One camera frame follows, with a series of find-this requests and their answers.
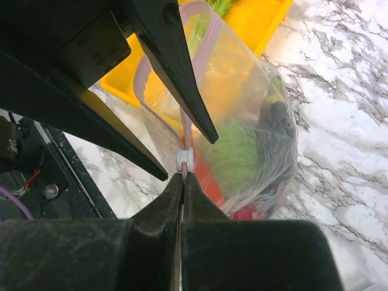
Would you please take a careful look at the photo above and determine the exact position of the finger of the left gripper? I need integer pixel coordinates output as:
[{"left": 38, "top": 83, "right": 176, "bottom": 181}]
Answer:
[{"left": 130, "top": 1, "right": 219, "bottom": 144}]

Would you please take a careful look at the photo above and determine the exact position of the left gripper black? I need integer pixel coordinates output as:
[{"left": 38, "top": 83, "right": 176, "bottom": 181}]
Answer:
[{"left": 1, "top": 1, "right": 168, "bottom": 181}]

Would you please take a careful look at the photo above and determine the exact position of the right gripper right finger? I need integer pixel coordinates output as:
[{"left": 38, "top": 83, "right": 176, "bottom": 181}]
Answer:
[{"left": 181, "top": 173, "right": 343, "bottom": 290}]

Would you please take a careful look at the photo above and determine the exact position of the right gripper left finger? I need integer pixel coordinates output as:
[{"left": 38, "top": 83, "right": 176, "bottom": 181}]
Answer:
[{"left": 1, "top": 174, "right": 183, "bottom": 290}]

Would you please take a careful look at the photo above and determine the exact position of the red apple toy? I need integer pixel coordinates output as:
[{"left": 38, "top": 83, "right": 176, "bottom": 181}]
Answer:
[{"left": 231, "top": 206, "right": 267, "bottom": 221}]

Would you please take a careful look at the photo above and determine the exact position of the clear zip top bag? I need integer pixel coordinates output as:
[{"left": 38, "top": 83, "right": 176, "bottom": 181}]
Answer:
[{"left": 133, "top": 1, "right": 297, "bottom": 220}]

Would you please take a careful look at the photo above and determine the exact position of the green cabbage toy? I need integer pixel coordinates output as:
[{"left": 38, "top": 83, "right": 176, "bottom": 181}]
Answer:
[{"left": 196, "top": 121, "right": 259, "bottom": 198}]

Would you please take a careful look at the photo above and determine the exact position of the white celery toy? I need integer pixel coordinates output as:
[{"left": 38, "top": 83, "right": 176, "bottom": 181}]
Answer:
[{"left": 187, "top": 0, "right": 234, "bottom": 58}]

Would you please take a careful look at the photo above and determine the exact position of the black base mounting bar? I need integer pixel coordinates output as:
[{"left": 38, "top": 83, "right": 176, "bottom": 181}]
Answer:
[{"left": 1, "top": 110, "right": 115, "bottom": 222}]

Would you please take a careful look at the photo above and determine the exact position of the yellow plastic tray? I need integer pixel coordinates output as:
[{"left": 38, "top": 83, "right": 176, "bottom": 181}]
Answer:
[{"left": 99, "top": 0, "right": 295, "bottom": 109}]

